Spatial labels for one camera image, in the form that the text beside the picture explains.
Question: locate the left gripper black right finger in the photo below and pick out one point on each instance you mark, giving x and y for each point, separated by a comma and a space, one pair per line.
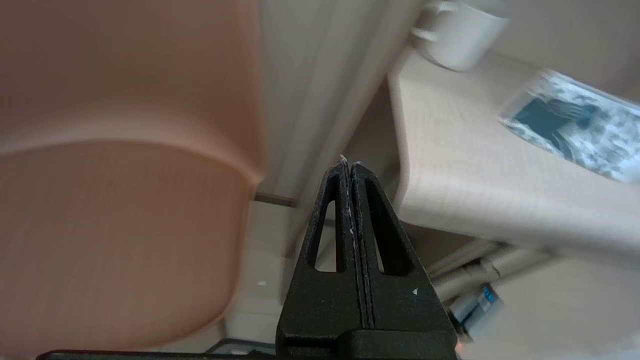
400, 305

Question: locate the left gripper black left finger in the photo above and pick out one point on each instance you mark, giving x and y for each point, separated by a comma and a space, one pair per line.
325, 310

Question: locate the white horse-print zipper pouch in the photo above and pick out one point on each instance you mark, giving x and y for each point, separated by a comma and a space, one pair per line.
575, 125

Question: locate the blue white small package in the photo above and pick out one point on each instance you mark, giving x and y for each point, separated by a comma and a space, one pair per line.
477, 307

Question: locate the metal table leg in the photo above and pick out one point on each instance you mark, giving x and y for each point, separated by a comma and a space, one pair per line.
480, 270

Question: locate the brown upholstered chair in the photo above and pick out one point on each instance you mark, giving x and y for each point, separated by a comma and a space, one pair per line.
125, 150

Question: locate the white ribbed ceramic mug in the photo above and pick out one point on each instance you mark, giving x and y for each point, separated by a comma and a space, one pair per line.
460, 40

